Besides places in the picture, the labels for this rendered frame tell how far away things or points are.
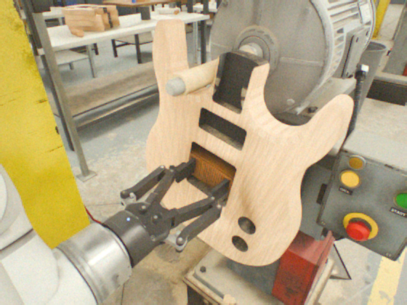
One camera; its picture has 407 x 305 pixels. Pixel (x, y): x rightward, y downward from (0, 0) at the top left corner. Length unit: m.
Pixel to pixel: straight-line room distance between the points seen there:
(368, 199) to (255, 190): 0.22
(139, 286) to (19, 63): 1.16
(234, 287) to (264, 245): 0.75
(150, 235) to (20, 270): 0.16
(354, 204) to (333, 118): 0.27
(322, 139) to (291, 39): 0.22
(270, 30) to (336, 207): 0.36
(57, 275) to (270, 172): 0.30
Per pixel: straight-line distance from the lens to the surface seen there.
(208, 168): 0.50
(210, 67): 0.44
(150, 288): 1.62
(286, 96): 0.57
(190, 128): 0.50
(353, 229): 0.60
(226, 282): 1.28
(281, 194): 0.45
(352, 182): 0.57
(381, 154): 0.57
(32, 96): 1.26
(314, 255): 1.01
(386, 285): 1.87
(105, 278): 0.37
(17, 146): 1.30
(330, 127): 0.37
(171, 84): 0.39
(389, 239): 0.63
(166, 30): 0.49
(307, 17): 0.53
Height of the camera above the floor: 1.39
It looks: 34 degrees down
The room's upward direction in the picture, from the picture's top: straight up
